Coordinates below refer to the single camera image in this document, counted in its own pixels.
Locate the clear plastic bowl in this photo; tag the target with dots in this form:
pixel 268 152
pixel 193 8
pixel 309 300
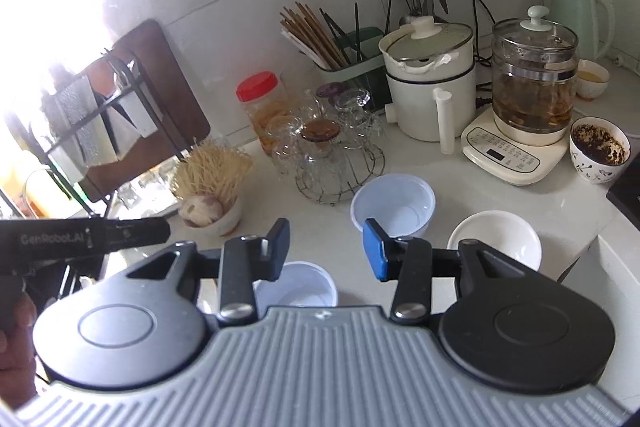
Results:
pixel 300 289
pixel 395 204

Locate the white ceramic bowl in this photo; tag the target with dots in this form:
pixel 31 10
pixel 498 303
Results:
pixel 500 234

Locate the white electric cooking pot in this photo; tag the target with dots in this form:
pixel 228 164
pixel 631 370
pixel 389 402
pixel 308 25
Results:
pixel 425 92

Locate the red-lidded plastic jar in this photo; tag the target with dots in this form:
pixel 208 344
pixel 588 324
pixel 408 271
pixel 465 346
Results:
pixel 260 112

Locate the pale green utensil holder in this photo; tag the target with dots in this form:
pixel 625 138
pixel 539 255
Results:
pixel 365 67

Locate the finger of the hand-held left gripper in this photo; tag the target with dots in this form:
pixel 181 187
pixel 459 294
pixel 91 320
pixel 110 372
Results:
pixel 137 231

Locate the pile of glass cups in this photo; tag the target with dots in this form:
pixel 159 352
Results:
pixel 320 132

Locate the garlic heads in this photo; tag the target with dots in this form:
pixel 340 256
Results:
pixel 200 210

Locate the white rack cup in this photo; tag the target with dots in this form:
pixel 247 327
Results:
pixel 137 119

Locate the cream kettle base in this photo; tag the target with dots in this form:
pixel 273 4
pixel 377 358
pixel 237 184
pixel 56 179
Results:
pixel 505 157

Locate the white bowl holding garlic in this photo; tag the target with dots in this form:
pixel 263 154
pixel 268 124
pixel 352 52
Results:
pixel 227 219

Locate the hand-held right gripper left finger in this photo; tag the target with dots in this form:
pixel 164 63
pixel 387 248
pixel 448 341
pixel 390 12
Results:
pixel 275 252

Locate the leaf-patterned bowl with grains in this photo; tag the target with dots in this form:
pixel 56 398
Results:
pixel 597 147

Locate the bundle of dried noodles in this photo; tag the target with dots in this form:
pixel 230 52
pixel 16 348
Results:
pixel 215 169

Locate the person's left hand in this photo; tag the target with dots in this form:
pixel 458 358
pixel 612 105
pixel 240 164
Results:
pixel 20 357

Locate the pale green electric kettle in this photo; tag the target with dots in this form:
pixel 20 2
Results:
pixel 575 17

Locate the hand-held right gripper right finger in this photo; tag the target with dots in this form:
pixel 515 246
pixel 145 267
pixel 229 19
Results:
pixel 375 252

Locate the black knife rack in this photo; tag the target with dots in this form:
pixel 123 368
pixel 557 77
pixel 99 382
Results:
pixel 95 112

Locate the black induction cooktop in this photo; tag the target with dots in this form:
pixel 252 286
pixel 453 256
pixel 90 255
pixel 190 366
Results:
pixel 625 202

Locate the small bowl with yellow liquid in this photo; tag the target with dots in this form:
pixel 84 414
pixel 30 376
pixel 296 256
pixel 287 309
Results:
pixel 592 82

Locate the patterned steel cleaver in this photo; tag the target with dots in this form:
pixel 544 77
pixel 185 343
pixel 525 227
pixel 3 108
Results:
pixel 82 117

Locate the glass kettle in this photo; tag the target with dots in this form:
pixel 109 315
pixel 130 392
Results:
pixel 532 92

